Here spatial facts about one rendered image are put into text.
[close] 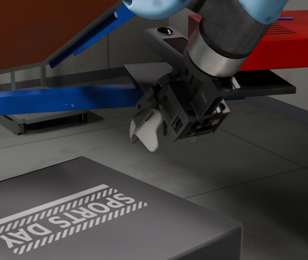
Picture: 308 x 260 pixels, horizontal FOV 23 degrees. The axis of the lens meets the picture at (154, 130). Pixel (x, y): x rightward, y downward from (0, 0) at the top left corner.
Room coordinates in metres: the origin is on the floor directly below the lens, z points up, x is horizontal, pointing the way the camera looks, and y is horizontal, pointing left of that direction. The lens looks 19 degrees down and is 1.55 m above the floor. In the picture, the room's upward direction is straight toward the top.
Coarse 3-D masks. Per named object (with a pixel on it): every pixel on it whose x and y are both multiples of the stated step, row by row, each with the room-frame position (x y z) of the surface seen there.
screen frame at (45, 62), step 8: (120, 0) 1.56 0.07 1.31; (112, 8) 1.59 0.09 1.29; (104, 16) 1.62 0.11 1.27; (96, 24) 1.65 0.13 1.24; (80, 32) 1.66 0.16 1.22; (88, 32) 1.69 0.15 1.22; (72, 40) 1.70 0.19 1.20; (64, 48) 1.74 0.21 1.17; (56, 56) 1.77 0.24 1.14; (32, 64) 1.76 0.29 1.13; (40, 64) 1.78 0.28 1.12; (0, 72) 1.71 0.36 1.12; (8, 72) 1.73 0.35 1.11
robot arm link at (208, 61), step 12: (192, 36) 0.93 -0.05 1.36; (192, 48) 0.92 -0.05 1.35; (204, 48) 0.90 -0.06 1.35; (204, 60) 0.90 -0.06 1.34; (216, 60) 0.89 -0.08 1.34; (228, 60) 0.89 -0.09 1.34; (240, 60) 0.90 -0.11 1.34; (204, 72) 0.92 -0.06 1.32; (216, 72) 0.90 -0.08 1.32; (228, 72) 0.91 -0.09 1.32
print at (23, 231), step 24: (96, 192) 1.39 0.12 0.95; (120, 192) 1.39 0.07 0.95; (24, 216) 1.28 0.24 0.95; (48, 216) 1.28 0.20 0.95; (72, 216) 1.28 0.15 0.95; (96, 216) 1.28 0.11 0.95; (120, 216) 1.28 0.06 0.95; (0, 240) 1.18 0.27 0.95; (24, 240) 1.18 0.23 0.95; (48, 240) 1.18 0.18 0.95
